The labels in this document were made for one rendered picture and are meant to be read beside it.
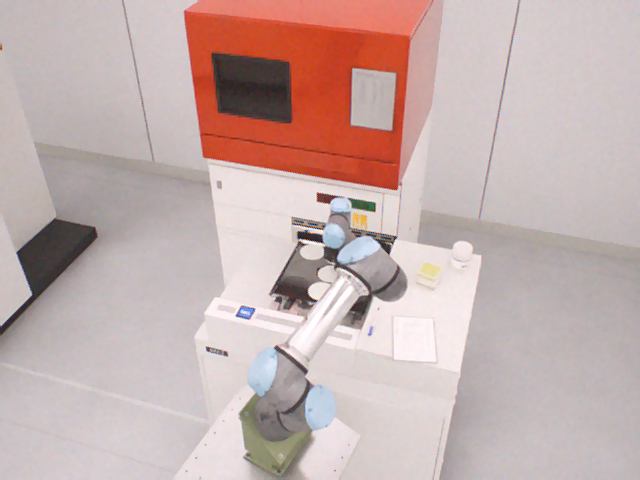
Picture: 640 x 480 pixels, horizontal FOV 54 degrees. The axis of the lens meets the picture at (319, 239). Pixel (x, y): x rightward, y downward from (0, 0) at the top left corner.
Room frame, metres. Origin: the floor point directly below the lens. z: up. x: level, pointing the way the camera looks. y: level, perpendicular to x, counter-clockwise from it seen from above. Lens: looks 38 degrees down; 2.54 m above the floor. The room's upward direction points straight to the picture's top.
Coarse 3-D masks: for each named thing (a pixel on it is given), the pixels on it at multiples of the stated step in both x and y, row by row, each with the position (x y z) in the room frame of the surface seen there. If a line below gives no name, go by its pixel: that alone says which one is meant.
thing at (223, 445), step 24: (240, 408) 1.31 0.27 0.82; (216, 432) 1.22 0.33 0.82; (240, 432) 1.22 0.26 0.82; (312, 432) 1.22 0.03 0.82; (336, 432) 1.22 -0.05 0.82; (192, 456) 1.13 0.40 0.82; (216, 456) 1.13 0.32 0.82; (240, 456) 1.13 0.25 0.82; (312, 456) 1.13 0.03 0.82; (336, 456) 1.13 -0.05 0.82
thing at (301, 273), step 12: (300, 264) 1.95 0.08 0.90; (312, 264) 1.95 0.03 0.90; (324, 264) 1.95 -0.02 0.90; (288, 276) 1.88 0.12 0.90; (300, 276) 1.88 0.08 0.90; (312, 276) 1.88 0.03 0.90; (276, 288) 1.81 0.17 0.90; (288, 288) 1.81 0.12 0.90; (300, 288) 1.81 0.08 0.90; (312, 300) 1.74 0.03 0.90; (360, 300) 1.74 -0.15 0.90
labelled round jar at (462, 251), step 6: (456, 246) 1.86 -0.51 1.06; (462, 246) 1.86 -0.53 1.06; (468, 246) 1.86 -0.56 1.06; (456, 252) 1.84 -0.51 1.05; (462, 252) 1.83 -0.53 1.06; (468, 252) 1.83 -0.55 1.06; (456, 258) 1.83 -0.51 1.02; (462, 258) 1.82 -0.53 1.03; (468, 258) 1.83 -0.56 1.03; (456, 264) 1.83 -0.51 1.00; (462, 264) 1.82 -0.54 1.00; (468, 264) 1.83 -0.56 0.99; (456, 270) 1.83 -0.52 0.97; (462, 270) 1.82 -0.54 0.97
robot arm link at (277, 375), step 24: (360, 240) 1.43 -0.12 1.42; (360, 264) 1.36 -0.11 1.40; (384, 264) 1.37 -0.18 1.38; (336, 288) 1.31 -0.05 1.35; (360, 288) 1.32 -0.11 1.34; (384, 288) 1.34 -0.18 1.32; (312, 312) 1.26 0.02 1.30; (336, 312) 1.26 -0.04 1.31; (312, 336) 1.20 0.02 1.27; (264, 360) 1.14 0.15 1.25; (288, 360) 1.13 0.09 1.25; (264, 384) 1.08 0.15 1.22; (288, 384) 1.09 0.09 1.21; (288, 408) 1.06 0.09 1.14
